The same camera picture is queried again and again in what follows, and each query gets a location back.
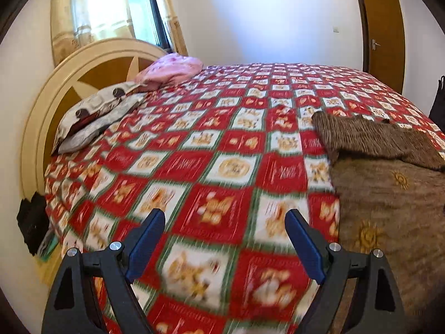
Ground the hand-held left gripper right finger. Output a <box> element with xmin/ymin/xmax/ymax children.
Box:
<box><xmin>285</xmin><ymin>209</ymin><xmax>406</xmax><ymax>334</ymax></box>

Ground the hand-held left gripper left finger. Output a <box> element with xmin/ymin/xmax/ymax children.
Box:
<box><xmin>42</xmin><ymin>208</ymin><xmax>166</xmax><ymax>334</ymax></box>

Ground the brown knit sweater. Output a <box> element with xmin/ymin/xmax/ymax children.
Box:
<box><xmin>312</xmin><ymin>111</ymin><xmax>445</xmax><ymax>173</ymax></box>

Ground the brown sun-print blanket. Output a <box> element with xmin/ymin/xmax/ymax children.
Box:
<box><xmin>328</xmin><ymin>155</ymin><xmax>445</xmax><ymax>334</ymax></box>

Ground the red checkered printed bed blanket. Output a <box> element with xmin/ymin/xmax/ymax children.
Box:
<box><xmin>44</xmin><ymin>63</ymin><xmax>437</xmax><ymax>334</ymax></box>

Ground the dark cloth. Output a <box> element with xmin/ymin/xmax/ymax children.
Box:
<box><xmin>16</xmin><ymin>191</ymin><xmax>52</xmax><ymax>256</ymax></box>

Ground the grey patterned pillow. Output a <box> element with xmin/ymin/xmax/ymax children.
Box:
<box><xmin>52</xmin><ymin>81</ymin><xmax>148</xmax><ymax>154</ymax></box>

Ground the cream wooden headboard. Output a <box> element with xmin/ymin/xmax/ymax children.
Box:
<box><xmin>19</xmin><ymin>38</ymin><xmax>168</xmax><ymax>286</ymax></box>

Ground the pink pillow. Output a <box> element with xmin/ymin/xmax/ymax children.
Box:
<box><xmin>135</xmin><ymin>53</ymin><xmax>204</xmax><ymax>93</ymax></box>

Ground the black folding chair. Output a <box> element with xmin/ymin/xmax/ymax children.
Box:
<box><xmin>428</xmin><ymin>75</ymin><xmax>445</xmax><ymax>123</ymax></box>

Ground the brown wooden door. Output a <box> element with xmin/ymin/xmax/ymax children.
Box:
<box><xmin>351</xmin><ymin>0</ymin><xmax>407</xmax><ymax>94</ymax></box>

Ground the window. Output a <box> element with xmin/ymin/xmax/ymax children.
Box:
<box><xmin>126</xmin><ymin>0</ymin><xmax>172</xmax><ymax>50</ymax></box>

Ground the cream sheer curtain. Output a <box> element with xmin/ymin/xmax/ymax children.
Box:
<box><xmin>51</xmin><ymin>0</ymin><xmax>188</xmax><ymax>67</ymax></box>

